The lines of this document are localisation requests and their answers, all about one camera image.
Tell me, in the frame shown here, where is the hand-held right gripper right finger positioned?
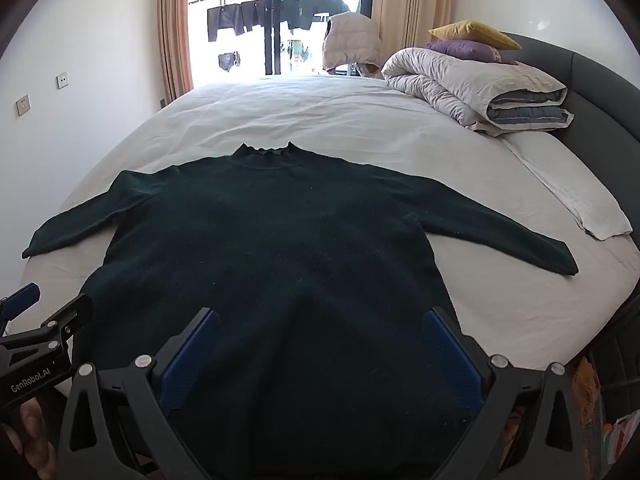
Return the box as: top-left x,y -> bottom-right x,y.
424,306 -> 588,480

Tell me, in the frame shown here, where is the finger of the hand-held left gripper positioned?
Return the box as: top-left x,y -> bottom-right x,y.
39,293 -> 95,348
0,282 -> 42,337

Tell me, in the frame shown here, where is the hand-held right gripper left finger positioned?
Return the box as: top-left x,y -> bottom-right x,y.
57,307 -> 221,480

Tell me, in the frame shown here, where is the dark green sweater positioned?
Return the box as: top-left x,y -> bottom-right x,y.
22,142 -> 580,480

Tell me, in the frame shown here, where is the row of hanging clothes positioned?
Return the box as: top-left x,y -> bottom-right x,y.
189,0 -> 353,44

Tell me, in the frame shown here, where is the person's left hand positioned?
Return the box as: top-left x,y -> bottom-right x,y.
0,398 -> 57,480

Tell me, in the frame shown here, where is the orange bag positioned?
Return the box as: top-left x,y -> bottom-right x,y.
570,355 -> 602,463

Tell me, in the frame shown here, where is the colourful plastic bag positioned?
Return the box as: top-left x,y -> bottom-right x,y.
600,410 -> 640,473

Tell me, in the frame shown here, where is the flat white pillow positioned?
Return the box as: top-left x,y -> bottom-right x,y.
500,132 -> 633,240

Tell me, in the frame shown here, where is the white sheeted bed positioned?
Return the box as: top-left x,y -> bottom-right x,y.
20,74 -> 636,411

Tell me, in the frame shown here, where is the folded grey white duvet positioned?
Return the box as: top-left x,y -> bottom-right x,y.
382,47 -> 575,138

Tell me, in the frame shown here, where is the beige curtain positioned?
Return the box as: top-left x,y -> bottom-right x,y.
156,0 -> 195,104
372,0 -> 454,61

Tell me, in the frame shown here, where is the grey upholstered headboard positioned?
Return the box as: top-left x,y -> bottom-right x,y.
500,32 -> 640,321

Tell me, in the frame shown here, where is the purple pillow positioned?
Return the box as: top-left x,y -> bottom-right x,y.
425,40 -> 518,66

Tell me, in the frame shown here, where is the yellow pillow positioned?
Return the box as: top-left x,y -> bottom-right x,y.
429,20 -> 522,51

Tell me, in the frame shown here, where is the beige puffer vest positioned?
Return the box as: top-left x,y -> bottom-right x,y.
321,11 -> 383,79

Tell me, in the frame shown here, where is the black balcony door frame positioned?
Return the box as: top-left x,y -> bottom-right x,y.
260,0 -> 376,77

